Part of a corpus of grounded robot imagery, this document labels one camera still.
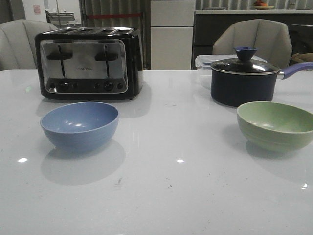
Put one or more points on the blue plastic bowl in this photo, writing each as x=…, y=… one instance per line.
x=80, y=127

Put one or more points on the green plastic bowl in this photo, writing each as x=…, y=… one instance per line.
x=275, y=126

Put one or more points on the clear plastic food container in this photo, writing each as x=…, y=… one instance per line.
x=204, y=61

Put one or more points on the dark blue saucepan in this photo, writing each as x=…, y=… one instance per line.
x=234, y=90

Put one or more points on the white cabinet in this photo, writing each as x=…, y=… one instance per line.
x=172, y=34

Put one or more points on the black chrome four-slot toaster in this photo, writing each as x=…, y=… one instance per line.
x=90, y=63

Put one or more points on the glass pot lid blue knob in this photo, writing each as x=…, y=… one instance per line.
x=244, y=64

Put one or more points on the dark counter unit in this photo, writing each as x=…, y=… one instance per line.
x=209, y=25

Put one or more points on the metal cart in background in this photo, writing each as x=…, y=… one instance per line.
x=61, y=19

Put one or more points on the grey chair right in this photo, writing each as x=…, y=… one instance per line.
x=271, y=38

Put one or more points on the grey chair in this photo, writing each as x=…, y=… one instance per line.
x=271, y=38
x=17, y=43

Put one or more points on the fruit bowl on counter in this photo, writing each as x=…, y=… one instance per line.
x=261, y=5

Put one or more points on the tan object right edge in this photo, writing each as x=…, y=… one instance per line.
x=302, y=58

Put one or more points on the grey chair left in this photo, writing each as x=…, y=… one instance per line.
x=17, y=43

